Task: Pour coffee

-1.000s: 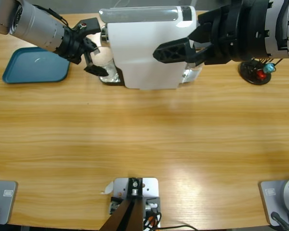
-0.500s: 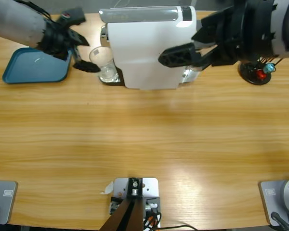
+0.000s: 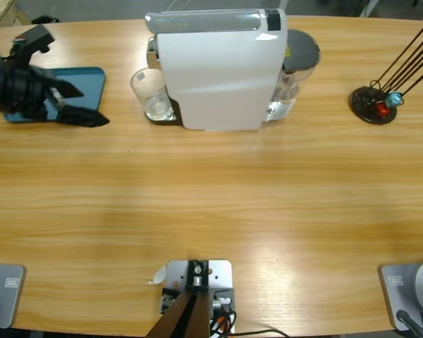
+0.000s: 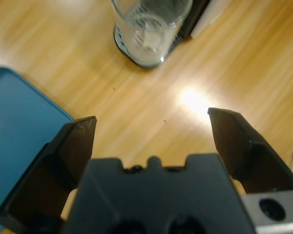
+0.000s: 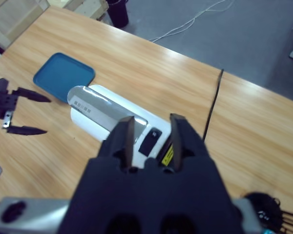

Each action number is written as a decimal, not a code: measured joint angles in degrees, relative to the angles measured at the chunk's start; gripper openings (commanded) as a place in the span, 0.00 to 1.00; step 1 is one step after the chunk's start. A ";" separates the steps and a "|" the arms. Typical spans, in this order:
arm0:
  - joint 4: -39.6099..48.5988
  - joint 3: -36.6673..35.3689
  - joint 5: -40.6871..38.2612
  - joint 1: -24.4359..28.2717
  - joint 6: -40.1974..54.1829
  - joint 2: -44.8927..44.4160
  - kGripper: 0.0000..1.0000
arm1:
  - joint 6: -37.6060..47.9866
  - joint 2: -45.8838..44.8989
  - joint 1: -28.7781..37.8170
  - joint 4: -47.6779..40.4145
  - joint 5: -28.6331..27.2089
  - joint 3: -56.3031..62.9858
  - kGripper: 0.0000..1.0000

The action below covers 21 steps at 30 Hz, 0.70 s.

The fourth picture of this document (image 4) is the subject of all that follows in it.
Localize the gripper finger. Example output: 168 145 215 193
207 107 293 195
0 116 98 234

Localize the clear glass cup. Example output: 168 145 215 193
110 0 193 63

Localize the white capsule coffee machine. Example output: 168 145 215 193
113 0 226 69

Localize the teal plastic tray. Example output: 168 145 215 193
0 67 76 221

